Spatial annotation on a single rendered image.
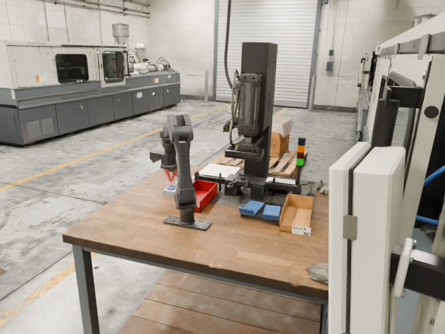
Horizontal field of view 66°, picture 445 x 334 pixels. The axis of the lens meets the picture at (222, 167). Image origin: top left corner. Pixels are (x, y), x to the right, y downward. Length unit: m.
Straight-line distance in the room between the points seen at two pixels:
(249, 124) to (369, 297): 1.19
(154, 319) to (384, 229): 1.68
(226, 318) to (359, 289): 1.52
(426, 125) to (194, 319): 1.64
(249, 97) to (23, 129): 5.16
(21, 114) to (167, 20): 7.22
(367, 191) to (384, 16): 10.38
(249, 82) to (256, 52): 0.16
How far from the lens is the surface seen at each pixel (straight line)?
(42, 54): 6.68
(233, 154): 1.68
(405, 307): 1.10
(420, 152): 0.70
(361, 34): 10.78
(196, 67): 11.90
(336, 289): 0.58
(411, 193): 0.73
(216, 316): 2.06
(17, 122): 6.41
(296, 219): 1.57
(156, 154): 1.73
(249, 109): 1.63
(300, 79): 10.86
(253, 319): 2.06
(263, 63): 1.68
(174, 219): 1.51
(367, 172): 0.50
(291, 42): 10.89
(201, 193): 1.78
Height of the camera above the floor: 1.60
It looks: 19 degrees down
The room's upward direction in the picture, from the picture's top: 2 degrees clockwise
